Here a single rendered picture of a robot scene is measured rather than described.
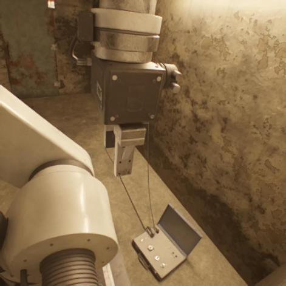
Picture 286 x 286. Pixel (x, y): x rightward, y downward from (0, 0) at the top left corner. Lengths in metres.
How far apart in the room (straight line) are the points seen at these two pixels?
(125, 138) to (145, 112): 0.07
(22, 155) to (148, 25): 0.57
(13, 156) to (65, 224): 0.34
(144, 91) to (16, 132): 0.44
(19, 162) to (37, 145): 0.10
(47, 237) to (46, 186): 0.16
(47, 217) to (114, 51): 0.43
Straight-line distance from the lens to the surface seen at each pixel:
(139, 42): 0.42
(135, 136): 0.44
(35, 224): 0.55
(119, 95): 0.40
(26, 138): 0.70
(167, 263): 1.70
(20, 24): 4.24
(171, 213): 1.71
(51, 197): 0.57
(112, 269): 1.34
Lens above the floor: 1.58
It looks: 33 degrees down
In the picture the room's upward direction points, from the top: 9 degrees clockwise
